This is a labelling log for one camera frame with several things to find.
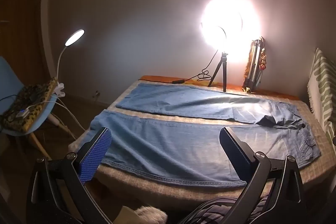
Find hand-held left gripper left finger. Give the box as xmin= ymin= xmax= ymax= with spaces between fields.
xmin=26 ymin=127 xmax=113 ymax=224

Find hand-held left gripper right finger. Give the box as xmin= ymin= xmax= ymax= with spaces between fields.
xmin=219 ymin=126 xmax=306 ymax=224

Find blue denim pants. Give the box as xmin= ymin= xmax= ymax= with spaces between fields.
xmin=91 ymin=82 xmax=322 ymax=189

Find person's striped clothing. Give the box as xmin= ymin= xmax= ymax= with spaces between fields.
xmin=178 ymin=195 xmax=271 ymax=224

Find beige checked blanket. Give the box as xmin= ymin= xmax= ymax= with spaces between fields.
xmin=70 ymin=80 xmax=336 ymax=214

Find orange bed sheet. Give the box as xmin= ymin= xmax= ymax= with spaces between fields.
xmin=138 ymin=75 xmax=300 ymax=101

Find fluffy white slipper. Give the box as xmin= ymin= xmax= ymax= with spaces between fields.
xmin=131 ymin=207 xmax=168 ymax=224

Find leopard print cushion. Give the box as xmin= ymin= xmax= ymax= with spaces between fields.
xmin=0 ymin=77 xmax=58 ymax=132

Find folded tripod with colourful cloth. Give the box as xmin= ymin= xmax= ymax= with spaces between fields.
xmin=241 ymin=36 xmax=268 ymax=94

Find green white patterned pillow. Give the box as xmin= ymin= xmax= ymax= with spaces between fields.
xmin=307 ymin=48 xmax=336 ymax=140

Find blue chair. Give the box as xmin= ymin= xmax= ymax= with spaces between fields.
xmin=0 ymin=56 xmax=72 ymax=159

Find white clip desk lamp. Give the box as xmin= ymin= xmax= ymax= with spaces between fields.
xmin=51 ymin=28 xmax=85 ymax=97

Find wooden door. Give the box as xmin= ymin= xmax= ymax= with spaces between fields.
xmin=0 ymin=0 xmax=53 ymax=83

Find white cable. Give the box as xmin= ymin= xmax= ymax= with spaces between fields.
xmin=25 ymin=98 xmax=87 ymax=132

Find black ring light tripod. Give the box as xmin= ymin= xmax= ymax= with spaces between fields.
xmin=207 ymin=52 xmax=229 ymax=93

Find black ring light cable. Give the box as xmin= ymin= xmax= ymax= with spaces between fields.
xmin=139 ymin=49 xmax=219 ymax=84

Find round ring light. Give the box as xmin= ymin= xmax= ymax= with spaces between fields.
xmin=199 ymin=0 xmax=260 ymax=54

